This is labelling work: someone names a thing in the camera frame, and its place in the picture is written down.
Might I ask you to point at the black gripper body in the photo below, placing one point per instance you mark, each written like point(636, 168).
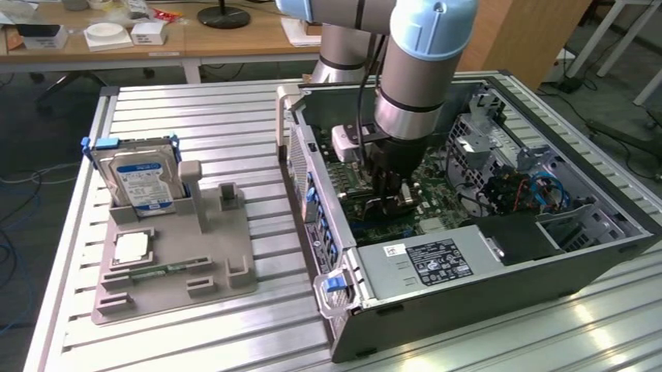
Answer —
point(398, 159)

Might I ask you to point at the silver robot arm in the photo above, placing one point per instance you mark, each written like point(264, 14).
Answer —
point(423, 58)

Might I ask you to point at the blue slot retainer strip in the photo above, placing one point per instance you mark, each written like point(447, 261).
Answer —
point(309, 193)

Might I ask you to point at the green motherboard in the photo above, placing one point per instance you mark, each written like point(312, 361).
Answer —
point(444, 201)

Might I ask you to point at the silver chipset heatsink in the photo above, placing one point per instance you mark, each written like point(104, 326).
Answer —
point(432, 226)

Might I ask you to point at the perforated metal drive cage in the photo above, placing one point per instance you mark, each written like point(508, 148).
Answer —
point(480, 151)

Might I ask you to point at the grey power supply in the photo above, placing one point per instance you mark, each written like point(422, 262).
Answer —
point(439, 263)

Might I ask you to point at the blue release latch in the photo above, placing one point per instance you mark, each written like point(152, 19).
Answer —
point(332, 283)

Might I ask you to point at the black plastic cover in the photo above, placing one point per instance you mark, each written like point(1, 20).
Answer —
point(516, 240)

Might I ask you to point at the open PC case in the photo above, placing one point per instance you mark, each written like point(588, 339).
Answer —
point(464, 302)

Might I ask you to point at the white paper stack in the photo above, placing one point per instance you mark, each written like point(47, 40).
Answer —
point(299, 35)

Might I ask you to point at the black power adaptor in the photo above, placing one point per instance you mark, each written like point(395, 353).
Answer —
point(568, 85)

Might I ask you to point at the metal disk bay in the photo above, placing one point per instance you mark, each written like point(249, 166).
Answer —
point(584, 228)

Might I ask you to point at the wooden cabinet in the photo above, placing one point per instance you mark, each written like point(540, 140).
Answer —
point(543, 38)

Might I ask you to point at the grey parts rack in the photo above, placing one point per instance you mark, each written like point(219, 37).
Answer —
point(171, 248)

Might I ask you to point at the black stand foot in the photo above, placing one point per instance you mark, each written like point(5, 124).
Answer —
point(630, 135)

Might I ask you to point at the hard disk blue carrier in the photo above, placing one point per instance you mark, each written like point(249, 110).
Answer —
point(139, 182)

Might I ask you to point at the green RAM stick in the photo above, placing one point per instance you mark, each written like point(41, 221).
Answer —
point(155, 269)

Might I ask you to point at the black round lamp base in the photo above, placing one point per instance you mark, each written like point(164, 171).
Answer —
point(224, 17)

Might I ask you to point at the silver CPU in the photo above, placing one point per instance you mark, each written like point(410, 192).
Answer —
point(129, 248)

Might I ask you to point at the red packet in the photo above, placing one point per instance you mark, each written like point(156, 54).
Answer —
point(168, 17)

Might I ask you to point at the small white labelled box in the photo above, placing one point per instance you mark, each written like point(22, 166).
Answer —
point(147, 35)

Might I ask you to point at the white square dish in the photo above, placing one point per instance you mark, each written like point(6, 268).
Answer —
point(108, 36)

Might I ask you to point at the black chair base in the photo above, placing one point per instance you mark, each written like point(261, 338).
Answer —
point(67, 83)

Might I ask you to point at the white tape roll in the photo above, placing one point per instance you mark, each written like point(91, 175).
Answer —
point(101, 4)

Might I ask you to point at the grey cup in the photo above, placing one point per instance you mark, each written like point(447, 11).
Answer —
point(76, 4)

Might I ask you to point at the white box black lid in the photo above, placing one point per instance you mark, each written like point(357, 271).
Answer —
point(41, 36)

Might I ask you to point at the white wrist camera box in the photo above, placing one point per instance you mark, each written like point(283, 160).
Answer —
point(345, 143)

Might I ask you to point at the white frame table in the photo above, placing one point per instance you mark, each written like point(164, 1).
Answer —
point(594, 38)

